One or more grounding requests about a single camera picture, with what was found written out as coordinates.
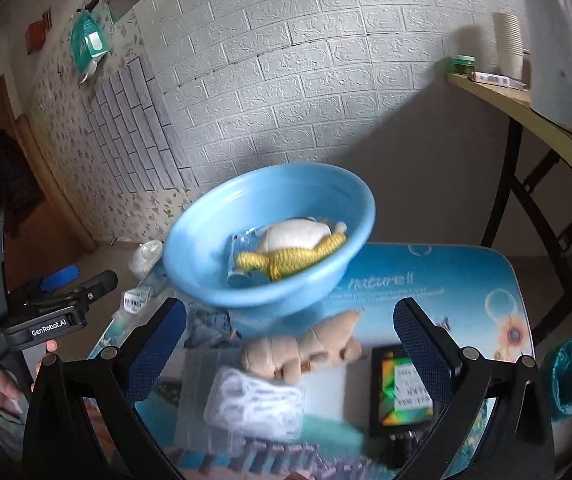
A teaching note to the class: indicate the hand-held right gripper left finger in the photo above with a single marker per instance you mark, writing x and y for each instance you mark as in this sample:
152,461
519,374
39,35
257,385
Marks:
158,355

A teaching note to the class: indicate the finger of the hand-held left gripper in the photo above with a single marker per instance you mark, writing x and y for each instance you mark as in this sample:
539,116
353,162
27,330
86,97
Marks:
60,277
98,285

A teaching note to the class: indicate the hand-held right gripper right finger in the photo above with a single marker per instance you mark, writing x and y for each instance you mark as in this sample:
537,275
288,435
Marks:
423,355

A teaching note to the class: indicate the clear plastic box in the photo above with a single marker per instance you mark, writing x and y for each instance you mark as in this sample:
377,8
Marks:
193,400

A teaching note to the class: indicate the blue plastic basin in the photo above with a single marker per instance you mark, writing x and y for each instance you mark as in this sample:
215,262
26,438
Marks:
205,240

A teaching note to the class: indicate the scenic printed desktop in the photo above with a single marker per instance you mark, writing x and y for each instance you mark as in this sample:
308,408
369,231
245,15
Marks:
446,280

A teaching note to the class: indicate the person's left hand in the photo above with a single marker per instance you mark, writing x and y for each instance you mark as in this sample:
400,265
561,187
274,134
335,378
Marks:
0,385

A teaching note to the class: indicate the white barcode packet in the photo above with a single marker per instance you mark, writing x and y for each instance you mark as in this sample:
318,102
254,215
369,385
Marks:
138,297

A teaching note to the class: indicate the black box with holographic label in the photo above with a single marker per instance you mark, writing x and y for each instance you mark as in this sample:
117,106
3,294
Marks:
391,395

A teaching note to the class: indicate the white rice cooker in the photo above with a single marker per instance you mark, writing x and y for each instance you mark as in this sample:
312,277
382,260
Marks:
146,257

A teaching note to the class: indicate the wooden door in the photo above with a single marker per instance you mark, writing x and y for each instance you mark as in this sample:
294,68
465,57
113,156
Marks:
60,220

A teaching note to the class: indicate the dark hanging clothing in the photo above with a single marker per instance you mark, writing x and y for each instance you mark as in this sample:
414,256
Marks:
10,175

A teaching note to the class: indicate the beige plush toy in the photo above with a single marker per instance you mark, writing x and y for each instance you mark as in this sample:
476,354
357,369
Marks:
276,352

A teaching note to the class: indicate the small clear bottle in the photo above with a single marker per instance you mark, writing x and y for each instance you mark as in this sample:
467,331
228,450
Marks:
238,260

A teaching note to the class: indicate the white and yellow plush toy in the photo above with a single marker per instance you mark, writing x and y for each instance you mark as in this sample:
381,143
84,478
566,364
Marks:
291,240

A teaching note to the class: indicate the green tissue pack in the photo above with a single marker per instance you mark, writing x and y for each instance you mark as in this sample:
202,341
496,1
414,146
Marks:
85,40

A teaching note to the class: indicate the wooden side table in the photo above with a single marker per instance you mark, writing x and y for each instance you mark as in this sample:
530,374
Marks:
556,125

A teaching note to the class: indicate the flat white box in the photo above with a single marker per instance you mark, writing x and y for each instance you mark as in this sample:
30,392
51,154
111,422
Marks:
496,80

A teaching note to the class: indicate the green jar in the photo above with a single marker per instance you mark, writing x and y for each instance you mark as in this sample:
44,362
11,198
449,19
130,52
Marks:
462,64

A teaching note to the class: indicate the stack of paper cups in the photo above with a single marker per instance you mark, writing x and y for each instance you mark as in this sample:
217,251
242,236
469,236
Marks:
508,45

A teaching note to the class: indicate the tall white container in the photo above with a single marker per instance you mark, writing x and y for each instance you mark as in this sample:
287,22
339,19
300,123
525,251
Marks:
561,60

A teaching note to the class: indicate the red wall hanging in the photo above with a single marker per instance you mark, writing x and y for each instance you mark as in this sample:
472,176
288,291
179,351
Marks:
38,35

